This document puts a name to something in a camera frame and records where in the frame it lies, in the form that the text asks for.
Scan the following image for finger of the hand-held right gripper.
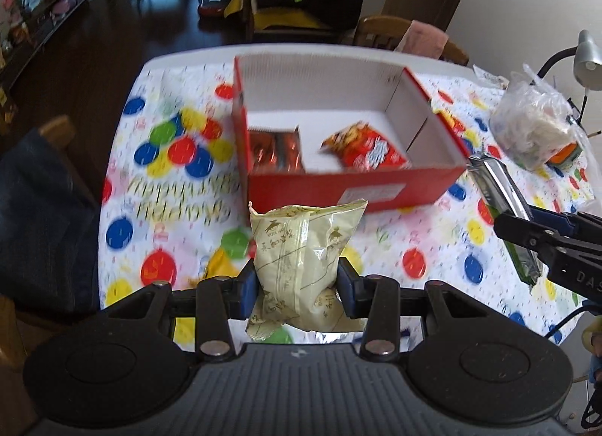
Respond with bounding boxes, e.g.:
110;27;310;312
493;212;602;259
531;207;602;238

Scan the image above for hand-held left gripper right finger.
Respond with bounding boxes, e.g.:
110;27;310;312
336;257;494;357

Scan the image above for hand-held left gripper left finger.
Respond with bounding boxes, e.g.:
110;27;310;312
101;261;258;362

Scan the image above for green silver snack packet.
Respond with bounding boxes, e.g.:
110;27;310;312
468;154;546;286

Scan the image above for pale yellow snack packet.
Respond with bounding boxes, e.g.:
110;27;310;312
247;198;368;341

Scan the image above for red cardboard box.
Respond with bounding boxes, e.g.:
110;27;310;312
232;54;472;215

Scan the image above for orange container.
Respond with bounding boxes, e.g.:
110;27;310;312
547;143;582;167

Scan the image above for dotted tablecloth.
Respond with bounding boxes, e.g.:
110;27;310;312
96;57;594;353

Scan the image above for clear plastic bag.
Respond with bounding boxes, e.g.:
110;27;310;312
489;64;588;171

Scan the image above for red snack packet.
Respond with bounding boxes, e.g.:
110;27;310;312
320;120;413;171

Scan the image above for orange snack packet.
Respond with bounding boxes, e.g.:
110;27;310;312
248;129;306;173

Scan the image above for white plastic wrapper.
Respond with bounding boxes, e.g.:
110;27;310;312
471;64;512;89

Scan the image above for silver desk lamp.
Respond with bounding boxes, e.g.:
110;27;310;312
537;30;602;122

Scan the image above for pink cloth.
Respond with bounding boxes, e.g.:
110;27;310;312
395;19;450;59

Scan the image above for dark blue jeans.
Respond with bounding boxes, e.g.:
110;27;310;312
0;129;103;314

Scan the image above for yellow cushion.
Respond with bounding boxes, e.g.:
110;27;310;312
253;7;321;33

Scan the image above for red blue toy car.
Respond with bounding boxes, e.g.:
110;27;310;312
196;0;232;19

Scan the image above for low dark media cabinet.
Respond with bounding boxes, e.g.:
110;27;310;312
0;0;97;88

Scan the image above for black cable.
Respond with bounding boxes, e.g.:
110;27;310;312
546;299;602;343

